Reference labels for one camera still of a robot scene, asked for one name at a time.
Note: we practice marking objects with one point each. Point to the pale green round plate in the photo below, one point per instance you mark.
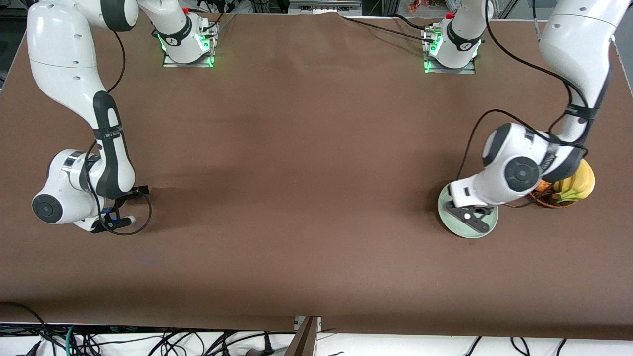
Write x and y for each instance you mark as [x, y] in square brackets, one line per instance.
[452, 225]

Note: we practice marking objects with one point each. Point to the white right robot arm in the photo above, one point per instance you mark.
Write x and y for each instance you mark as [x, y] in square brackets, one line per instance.
[59, 49]

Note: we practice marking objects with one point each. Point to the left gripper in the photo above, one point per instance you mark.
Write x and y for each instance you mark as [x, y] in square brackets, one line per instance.
[480, 209]

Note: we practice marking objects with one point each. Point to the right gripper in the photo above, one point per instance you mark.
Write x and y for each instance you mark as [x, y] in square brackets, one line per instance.
[129, 194]

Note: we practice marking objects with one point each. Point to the metal frame post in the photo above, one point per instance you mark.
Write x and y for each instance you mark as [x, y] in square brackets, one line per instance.
[305, 341]

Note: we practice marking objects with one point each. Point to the brown wicker basket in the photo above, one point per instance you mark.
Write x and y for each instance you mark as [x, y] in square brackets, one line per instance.
[544, 202]

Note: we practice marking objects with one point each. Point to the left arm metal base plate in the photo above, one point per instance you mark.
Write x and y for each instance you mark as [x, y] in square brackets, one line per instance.
[450, 70]

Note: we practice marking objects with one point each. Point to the black power plug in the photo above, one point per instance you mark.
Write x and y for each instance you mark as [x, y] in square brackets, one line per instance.
[268, 346]

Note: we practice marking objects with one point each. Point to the yellow banana bunch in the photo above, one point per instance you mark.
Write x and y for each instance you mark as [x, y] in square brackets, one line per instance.
[581, 185]

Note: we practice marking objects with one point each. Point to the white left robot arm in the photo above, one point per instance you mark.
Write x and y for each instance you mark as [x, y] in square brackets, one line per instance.
[573, 39]

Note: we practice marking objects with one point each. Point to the aluminium frame beam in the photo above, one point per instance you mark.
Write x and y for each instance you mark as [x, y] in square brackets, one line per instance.
[321, 7]

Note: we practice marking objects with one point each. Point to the large table cover sheet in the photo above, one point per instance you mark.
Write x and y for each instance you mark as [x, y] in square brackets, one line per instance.
[316, 123]

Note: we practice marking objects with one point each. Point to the red orange small items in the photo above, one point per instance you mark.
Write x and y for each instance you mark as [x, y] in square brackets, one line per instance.
[418, 6]

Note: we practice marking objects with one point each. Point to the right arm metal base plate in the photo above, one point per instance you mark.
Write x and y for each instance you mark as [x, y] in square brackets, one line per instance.
[188, 65]

